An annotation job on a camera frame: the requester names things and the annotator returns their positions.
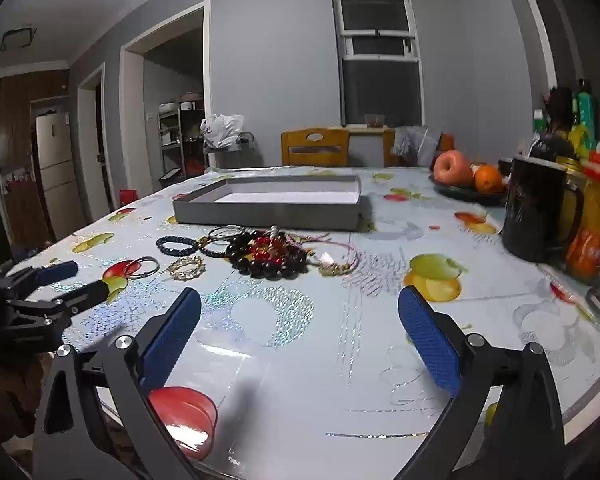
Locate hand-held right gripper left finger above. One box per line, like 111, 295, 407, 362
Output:
32, 287, 203, 480

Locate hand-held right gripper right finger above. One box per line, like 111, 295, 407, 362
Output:
395, 285, 567, 480

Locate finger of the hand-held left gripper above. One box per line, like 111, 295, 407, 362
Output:
4, 280, 110, 352
0, 261, 79, 295

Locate gold bead bracelet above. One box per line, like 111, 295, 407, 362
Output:
167, 255, 206, 281

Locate large black bead bracelet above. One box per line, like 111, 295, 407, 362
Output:
227, 230, 308, 281

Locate red bead bracelet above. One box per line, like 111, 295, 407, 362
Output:
249, 237, 287, 265

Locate pink string bracelet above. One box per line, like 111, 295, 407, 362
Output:
285, 234, 358, 261

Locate grey cardboard tray box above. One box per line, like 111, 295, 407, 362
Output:
172, 175, 372, 233

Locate person's left forearm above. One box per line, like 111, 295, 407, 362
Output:
0, 355, 48, 443

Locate silver refrigerator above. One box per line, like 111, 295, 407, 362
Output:
33, 109, 84, 242

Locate fruit print tablecloth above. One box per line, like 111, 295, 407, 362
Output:
5, 166, 600, 467

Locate thin silver bangles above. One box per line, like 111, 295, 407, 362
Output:
208, 226, 255, 244

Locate dark fruit bowl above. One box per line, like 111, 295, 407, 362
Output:
428, 170, 509, 207

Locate orange fruit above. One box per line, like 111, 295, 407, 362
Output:
474, 164, 506, 194

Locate red apple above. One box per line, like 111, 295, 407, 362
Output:
433, 150, 474, 187

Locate metal shelf rack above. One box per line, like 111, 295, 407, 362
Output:
157, 101, 207, 182

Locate orange drink bottle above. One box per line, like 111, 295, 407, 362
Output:
564, 162, 600, 284

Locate grey checked cloth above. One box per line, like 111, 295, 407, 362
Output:
392, 126, 443, 167

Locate white plastic bag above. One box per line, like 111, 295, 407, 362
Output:
200, 113, 245, 150

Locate ceiling light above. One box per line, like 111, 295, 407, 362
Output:
0, 27, 37, 52

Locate dark glass bottle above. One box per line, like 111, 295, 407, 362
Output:
531, 86, 577, 162

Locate green bottle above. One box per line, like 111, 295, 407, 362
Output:
576, 79, 599, 157

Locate window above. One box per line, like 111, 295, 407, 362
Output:
328, 0, 424, 129

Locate silver ring bangles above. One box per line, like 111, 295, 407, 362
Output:
129, 256, 160, 279

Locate dark blue bead bracelet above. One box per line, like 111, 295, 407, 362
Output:
156, 235, 200, 257

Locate wire rack cart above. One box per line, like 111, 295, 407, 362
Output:
203, 131, 259, 169

